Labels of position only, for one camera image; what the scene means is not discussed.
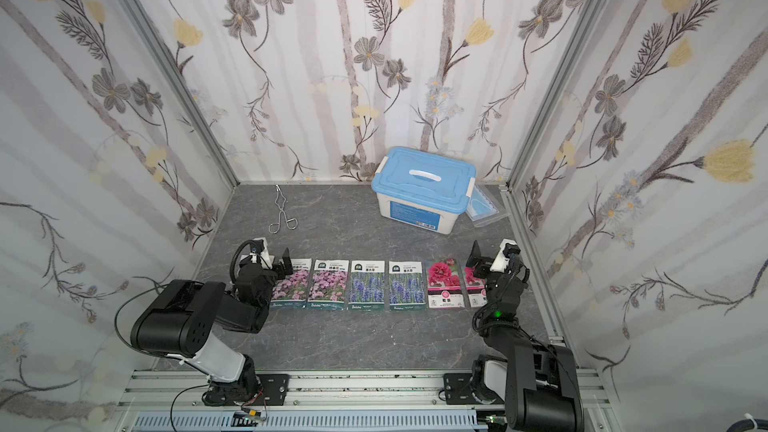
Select hollyhock pink flower packet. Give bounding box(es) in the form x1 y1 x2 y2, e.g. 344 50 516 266
464 267 487 308

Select white cosmos seed packet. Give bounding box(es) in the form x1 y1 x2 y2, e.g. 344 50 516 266
270 258 312 309

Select pink back seed packet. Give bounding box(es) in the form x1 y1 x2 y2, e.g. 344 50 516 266
427 258 465 309

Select pink phlox seed packet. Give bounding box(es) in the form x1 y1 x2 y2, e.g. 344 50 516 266
307 260 350 310

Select lavender seed packet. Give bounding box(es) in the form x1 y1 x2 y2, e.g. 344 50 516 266
388 261 426 311
347 260 386 310

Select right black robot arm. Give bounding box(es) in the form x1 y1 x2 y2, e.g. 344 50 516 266
466 241 585 431

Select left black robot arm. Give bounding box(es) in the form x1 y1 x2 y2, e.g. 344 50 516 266
130 239 294 409

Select clear bag of masks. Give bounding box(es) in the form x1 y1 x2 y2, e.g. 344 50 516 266
466 184 508 228

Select metal scissor tongs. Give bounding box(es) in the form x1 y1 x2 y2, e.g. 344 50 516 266
268 184 299 234

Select blue lid storage box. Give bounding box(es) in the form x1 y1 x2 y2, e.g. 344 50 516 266
372 147 476 235

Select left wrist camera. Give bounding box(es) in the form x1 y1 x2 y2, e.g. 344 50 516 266
249 238 274 269

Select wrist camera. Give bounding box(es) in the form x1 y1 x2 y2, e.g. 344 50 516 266
249 238 274 269
490 239 521 273

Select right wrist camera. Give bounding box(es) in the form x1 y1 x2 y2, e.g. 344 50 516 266
490 239 521 273

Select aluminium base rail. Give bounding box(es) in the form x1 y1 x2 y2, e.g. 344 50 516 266
116 368 619 432

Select white slotted cable duct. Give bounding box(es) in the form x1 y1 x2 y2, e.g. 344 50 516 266
129 410 488 431

